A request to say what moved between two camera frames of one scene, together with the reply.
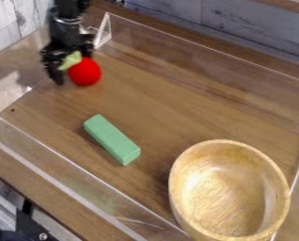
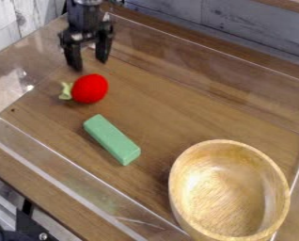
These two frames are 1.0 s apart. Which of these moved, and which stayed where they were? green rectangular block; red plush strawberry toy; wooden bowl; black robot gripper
Moved: black robot gripper; red plush strawberry toy
Stayed: green rectangular block; wooden bowl
